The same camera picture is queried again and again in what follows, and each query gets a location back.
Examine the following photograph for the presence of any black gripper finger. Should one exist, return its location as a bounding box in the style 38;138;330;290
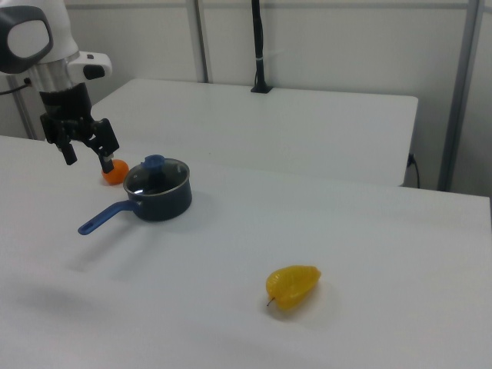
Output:
79;118;121;175
40;114;78;167

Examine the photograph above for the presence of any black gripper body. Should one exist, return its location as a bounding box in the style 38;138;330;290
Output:
39;81;95;135

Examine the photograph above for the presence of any glass lid with blue knob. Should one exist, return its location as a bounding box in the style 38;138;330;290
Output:
123;154;191;197

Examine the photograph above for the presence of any orange toy fruit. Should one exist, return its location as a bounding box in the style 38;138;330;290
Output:
101;158;131;187

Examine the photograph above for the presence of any dark blue saucepan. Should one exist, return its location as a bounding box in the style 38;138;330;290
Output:
78;156;193;237

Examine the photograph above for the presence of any white side table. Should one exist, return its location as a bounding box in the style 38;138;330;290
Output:
88;78;420;188

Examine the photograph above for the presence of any yellow toy starfruit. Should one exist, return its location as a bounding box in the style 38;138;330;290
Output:
264;264;323;312

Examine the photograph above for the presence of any grey aluminium frame post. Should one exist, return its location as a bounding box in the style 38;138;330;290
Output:
437;0;486;192
5;75;40;140
193;0;213;83

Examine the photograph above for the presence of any thin black cable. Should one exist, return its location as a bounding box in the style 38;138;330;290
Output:
0;78;32;97

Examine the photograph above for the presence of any black cable post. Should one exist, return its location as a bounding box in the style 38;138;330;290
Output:
250;0;274;95

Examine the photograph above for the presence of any black power cable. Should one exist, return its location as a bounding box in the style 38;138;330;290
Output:
407;153;422;189

